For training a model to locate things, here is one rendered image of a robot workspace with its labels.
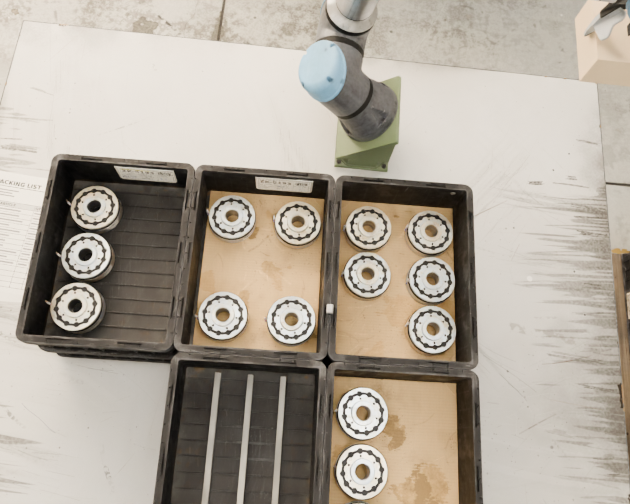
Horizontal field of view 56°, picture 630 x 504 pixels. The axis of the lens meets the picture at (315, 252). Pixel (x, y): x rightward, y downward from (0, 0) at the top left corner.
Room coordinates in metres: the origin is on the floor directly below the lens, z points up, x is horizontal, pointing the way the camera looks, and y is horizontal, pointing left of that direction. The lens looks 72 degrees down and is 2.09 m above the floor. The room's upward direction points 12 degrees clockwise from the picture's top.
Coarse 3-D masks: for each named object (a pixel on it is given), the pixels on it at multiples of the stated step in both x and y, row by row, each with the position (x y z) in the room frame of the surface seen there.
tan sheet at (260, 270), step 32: (224, 192) 0.51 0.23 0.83; (256, 224) 0.45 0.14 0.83; (224, 256) 0.36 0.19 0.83; (256, 256) 0.38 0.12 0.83; (288, 256) 0.39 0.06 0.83; (320, 256) 0.41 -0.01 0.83; (224, 288) 0.29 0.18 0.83; (256, 288) 0.31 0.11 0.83; (288, 288) 0.32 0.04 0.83; (224, 320) 0.22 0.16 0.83; (256, 320) 0.24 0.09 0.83; (288, 320) 0.25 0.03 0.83
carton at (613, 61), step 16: (592, 0) 0.98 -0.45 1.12; (576, 16) 0.99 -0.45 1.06; (592, 16) 0.94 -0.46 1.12; (576, 32) 0.95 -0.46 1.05; (624, 32) 0.91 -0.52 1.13; (592, 48) 0.87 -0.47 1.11; (608, 48) 0.86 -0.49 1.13; (624, 48) 0.87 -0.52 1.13; (592, 64) 0.84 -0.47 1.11; (608, 64) 0.84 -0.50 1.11; (624, 64) 0.84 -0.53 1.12; (592, 80) 0.84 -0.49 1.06; (608, 80) 0.84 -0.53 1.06; (624, 80) 0.84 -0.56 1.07
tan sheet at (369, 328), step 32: (352, 256) 0.42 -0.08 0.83; (384, 256) 0.44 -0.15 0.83; (416, 256) 0.46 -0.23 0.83; (448, 256) 0.47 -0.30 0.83; (352, 320) 0.28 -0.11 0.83; (384, 320) 0.30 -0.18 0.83; (352, 352) 0.21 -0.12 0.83; (384, 352) 0.23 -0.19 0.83; (416, 352) 0.24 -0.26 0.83; (448, 352) 0.26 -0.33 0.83
